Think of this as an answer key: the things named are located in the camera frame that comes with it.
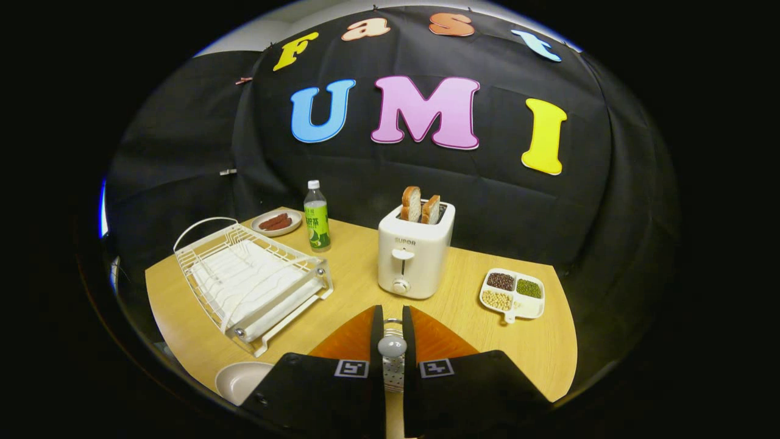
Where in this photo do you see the white wire dish rack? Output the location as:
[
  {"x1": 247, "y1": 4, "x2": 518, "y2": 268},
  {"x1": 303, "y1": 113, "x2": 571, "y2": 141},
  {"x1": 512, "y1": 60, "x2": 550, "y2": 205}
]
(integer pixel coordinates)
[{"x1": 173, "y1": 216, "x2": 334, "y2": 358}]

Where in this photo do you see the large white plate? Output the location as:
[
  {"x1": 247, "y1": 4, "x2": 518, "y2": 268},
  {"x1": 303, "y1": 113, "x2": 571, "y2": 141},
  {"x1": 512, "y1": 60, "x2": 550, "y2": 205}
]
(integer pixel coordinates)
[{"x1": 214, "y1": 361, "x2": 275, "y2": 407}]

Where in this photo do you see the spoon with red-white handle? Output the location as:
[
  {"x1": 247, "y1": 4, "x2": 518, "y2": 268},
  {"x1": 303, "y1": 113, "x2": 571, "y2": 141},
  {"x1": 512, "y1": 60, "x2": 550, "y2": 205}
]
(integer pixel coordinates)
[{"x1": 377, "y1": 334, "x2": 408, "y2": 360}]

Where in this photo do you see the white divided snack dish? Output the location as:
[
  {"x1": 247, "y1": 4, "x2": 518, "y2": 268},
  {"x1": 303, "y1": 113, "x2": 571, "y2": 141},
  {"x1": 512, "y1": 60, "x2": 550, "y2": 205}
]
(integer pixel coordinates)
[{"x1": 479, "y1": 268, "x2": 546, "y2": 324}]

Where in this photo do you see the white toaster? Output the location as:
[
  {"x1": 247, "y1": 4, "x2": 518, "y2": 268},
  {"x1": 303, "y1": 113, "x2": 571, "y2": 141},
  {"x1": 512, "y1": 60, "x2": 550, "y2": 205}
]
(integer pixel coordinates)
[{"x1": 377, "y1": 201, "x2": 456, "y2": 300}]

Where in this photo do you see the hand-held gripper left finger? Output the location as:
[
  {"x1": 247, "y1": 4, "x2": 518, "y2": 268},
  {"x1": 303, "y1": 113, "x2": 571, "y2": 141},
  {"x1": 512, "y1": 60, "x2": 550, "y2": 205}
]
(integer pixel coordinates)
[{"x1": 241, "y1": 305, "x2": 386, "y2": 439}]

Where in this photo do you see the green label drink bottle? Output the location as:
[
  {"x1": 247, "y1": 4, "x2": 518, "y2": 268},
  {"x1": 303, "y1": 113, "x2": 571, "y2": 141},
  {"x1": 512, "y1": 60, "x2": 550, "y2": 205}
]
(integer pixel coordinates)
[{"x1": 303, "y1": 180, "x2": 332, "y2": 252}]

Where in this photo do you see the small white plate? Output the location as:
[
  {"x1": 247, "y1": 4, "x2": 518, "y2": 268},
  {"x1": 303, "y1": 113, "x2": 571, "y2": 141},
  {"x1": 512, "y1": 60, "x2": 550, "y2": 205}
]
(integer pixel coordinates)
[{"x1": 250, "y1": 209, "x2": 303, "y2": 237}]

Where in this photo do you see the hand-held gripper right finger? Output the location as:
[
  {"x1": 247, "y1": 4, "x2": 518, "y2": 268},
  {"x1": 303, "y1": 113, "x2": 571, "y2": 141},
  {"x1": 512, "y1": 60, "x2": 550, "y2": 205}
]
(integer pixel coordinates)
[{"x1": 401, "y1": 305, "x2": 552, "y2": 438}]

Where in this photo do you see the metal wire basket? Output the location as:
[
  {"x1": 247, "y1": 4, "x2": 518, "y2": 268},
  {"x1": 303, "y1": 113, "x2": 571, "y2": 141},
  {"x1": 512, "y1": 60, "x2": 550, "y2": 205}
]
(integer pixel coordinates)
[{"x1": 383, "y1": 317, "x2": 406, "y2": 394}]

